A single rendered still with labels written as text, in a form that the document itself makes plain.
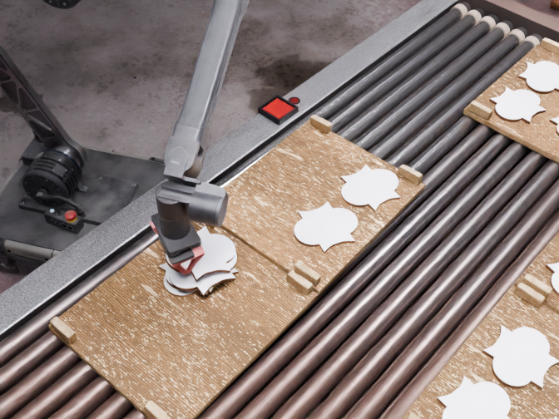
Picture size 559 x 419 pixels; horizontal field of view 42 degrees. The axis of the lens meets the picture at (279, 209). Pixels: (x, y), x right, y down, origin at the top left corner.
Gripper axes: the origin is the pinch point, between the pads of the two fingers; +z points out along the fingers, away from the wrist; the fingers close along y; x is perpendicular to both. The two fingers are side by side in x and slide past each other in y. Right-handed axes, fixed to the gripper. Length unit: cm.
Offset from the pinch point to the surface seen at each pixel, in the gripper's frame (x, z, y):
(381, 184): -52, 6, 3
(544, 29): -131, 8, 36
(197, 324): 1.8, 6.2, -12.5
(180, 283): 1.7, 3.0, -3.9
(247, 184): -23.9, 7.1, 17.8
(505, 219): -72, 8, -17
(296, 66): -119, 105, 159
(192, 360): 5.9, 6.0, -19.4
